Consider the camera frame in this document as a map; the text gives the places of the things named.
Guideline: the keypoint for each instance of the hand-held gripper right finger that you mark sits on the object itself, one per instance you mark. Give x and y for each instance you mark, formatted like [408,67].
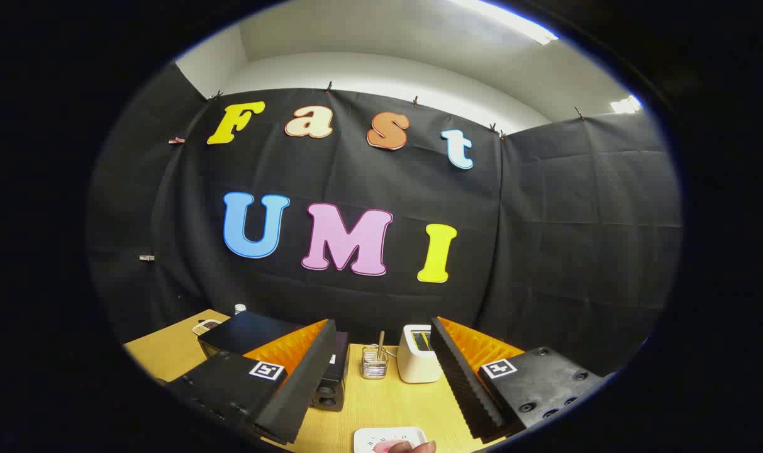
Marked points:
[463,384]

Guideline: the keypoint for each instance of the small white dish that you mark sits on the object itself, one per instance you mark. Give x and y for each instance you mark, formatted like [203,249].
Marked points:
[206,326]

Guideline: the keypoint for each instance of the black backdrop cloth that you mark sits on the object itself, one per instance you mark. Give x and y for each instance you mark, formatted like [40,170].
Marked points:
[545,220]

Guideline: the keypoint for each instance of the white square plate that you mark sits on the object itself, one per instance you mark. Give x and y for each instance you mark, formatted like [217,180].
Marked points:
[368,435]

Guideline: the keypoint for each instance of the pink round food slice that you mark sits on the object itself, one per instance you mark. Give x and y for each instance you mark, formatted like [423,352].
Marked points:
[384,447]

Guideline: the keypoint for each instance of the white toaster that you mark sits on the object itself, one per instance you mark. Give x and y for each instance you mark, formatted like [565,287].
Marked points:
[416,365]

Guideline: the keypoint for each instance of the black toaster oven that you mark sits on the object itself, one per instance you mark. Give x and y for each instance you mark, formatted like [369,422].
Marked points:
[249,333]

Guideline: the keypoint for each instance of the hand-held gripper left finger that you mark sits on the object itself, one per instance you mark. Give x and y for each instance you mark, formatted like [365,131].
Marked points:
[306,384]

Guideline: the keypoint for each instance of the wooden stick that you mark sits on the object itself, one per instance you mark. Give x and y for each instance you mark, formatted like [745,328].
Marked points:
[381,343]

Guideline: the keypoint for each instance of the small ceiling light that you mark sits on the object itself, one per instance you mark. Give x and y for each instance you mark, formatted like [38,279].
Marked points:
[626,104]

